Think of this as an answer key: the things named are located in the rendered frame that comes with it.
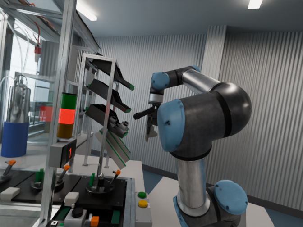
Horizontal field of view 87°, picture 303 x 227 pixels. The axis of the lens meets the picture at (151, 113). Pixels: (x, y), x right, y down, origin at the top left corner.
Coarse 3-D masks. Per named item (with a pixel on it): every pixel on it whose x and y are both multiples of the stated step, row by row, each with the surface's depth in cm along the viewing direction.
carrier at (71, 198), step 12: (84, 180) 84; (96, 180) 83; (108, 180) 84; (120, 180) 90; (72, 192) 69; (84, 192) 74; (96, 192) 72; (108, 192) 74; (120, 192) 78; (84, 204) 66; (96, 204) 67; (108, 204) 68; (120, 204) 69
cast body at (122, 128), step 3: (120, 123) 104; (123, 123) 107; (120, 126) 104; (123, 126) 104; (126, 126) 105; (117, 129) 104; (120, 129) 104; (123, 129) 103; (126, 129) 107; (120, 132) 104; (123, 132) 103; (126, 132) 107
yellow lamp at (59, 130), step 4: (60, 124) 54; (64, 124) 54; (68, 124) 55; (72, 124) 57; (60, 128) 54; (64, 128) 55; (68, 128) 55; (72, 128) 57; (60, 132) 54; (64, 132) 55; (68, 132) 55; (72, 132) 58; (60, 136) 54; (64, 136) 55; (68, 136) 56
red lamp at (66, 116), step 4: (60, 112) 54; (64, 112) 54; (68, 112) 55; (72, 112) 56; (60, 116) 54; (64, 116) 54; (68, 116) 55; (72, 116) 56; (60, 120) 54; (64, 120) 54; (68, 120) 55; (72, 120) 56
